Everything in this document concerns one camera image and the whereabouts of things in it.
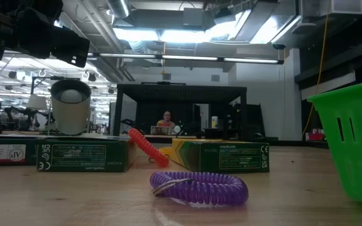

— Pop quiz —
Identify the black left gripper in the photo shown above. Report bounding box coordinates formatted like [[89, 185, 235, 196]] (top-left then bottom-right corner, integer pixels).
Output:
[[0, 12, 91, 68]]

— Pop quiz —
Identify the blue green crayon box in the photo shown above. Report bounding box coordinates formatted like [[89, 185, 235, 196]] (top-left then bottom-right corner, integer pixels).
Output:
[[36, 134, 137, 173], [0, 134, 38, 166]]

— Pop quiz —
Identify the red coil keychain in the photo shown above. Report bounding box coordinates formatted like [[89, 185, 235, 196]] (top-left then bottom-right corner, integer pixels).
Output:
[[126, 127, 170, 168]]

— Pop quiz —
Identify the yellow-orange coil keychain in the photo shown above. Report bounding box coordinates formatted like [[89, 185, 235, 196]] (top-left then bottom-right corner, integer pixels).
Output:
[[158, 146, 173, 158]]

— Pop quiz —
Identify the yellow green crayon box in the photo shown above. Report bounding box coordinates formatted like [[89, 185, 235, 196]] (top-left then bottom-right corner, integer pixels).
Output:
[[170, 138, 270, 174]]

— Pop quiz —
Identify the purple coil keychain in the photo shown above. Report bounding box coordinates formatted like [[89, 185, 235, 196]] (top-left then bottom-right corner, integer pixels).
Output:
[[149, 171, 250, 207]]

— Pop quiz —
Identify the white lampshade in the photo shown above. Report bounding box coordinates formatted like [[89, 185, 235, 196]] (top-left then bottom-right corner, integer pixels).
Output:
[[26, 94, 48, 110]]

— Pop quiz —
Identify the long LED light bar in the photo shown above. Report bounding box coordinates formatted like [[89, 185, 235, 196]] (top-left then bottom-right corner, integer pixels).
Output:
[[88, 52, 285, 65]]

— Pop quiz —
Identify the person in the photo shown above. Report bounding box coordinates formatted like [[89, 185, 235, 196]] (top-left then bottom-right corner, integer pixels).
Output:
[[156, 110, 177, 135]]

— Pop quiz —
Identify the yellow extension cable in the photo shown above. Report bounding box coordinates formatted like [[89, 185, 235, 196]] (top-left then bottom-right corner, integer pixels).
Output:
[[302, 0, 332, 139]]

